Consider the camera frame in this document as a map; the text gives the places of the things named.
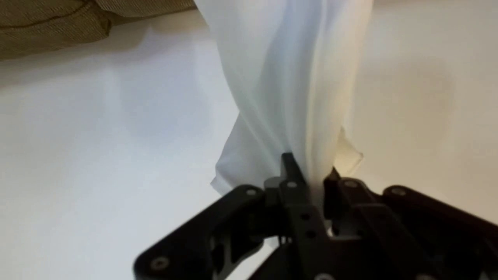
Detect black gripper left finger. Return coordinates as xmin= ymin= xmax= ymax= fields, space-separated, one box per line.
xmin=134 ymin=153 xmax=330 ymax=280

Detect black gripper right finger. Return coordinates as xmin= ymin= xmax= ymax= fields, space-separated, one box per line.
xmin=324 ymin=172 xmax=498 ymax=280

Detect white pillow case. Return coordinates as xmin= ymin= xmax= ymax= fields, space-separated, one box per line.
xmin=195 ymin=0 xmax=374 ymax=194

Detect brown fabric sofa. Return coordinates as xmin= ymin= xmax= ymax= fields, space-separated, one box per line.
xmin=0 ymin=0 xmax=196 ymax=61

